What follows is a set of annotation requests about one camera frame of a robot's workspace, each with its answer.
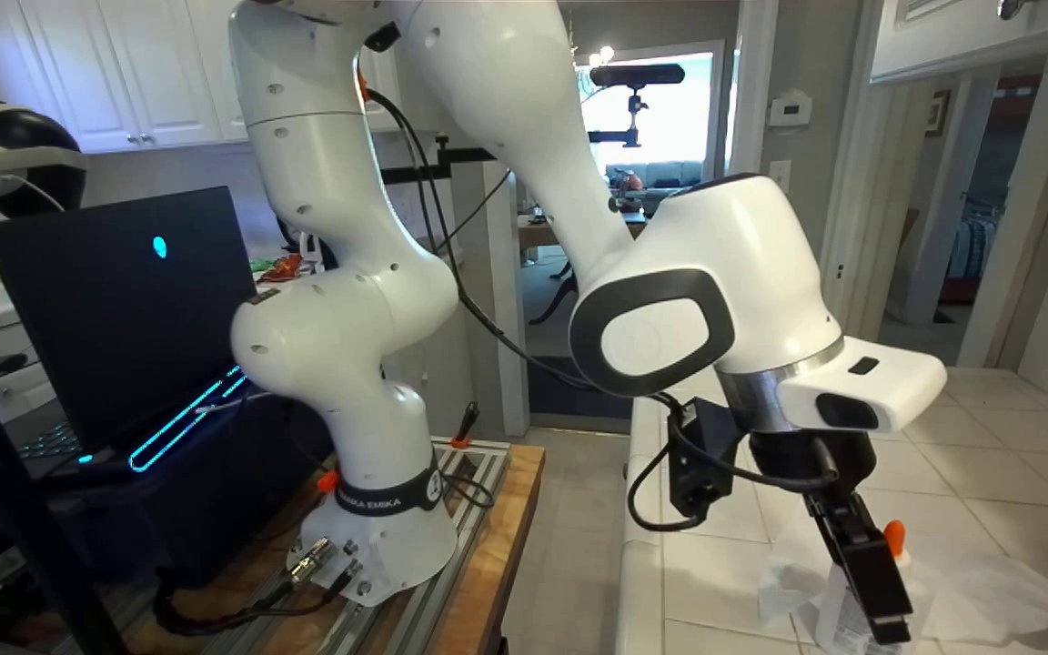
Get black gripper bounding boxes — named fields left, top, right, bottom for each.
left=742, top=426, right=917, bottom=649

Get white paper towel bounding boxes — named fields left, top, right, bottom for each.
left=754, top=537, right=1048, bottom=655

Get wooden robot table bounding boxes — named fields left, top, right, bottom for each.
left=120, top=438, right=549, bottom=655

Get red black clamp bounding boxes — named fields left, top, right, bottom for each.
left=450, top=400, right=479, bottom=452

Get white upper kitchen cabinet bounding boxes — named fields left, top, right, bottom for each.
left=864, top=0, right=1048, bottom=87

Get orange plastic object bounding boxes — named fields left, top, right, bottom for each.
left=252, top=247, right=304, bottom=289

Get black laptop cyan lights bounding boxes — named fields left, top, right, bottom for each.
left=0, top=184, right=338, bottom=592

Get black tripod leg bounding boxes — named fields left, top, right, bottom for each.
left=0, top=324, right=126, bottom=655

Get white cabinet row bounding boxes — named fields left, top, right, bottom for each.
left=0, top=0, right=247, bottom=157

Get black white round headset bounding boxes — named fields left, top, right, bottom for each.
left=0, top=99, right=89, bottom=221

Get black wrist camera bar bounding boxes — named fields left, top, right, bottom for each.
left=667, top=398, right=750, bottom=520

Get black camera cable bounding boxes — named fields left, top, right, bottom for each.
left=356, top=77, right=844, bottom=538

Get aluminium base plate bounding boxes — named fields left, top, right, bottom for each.
left=201, top=432, right=515, bottom=655

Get black camera boom rod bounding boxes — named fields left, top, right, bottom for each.
left=379, top=141, right=498, bottom=190

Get black base cable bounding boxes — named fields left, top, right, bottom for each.
left=151, top=551, right=363, bottom=643

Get orange cable strap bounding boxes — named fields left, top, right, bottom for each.
left=348, top=58, right=379, bottom=116

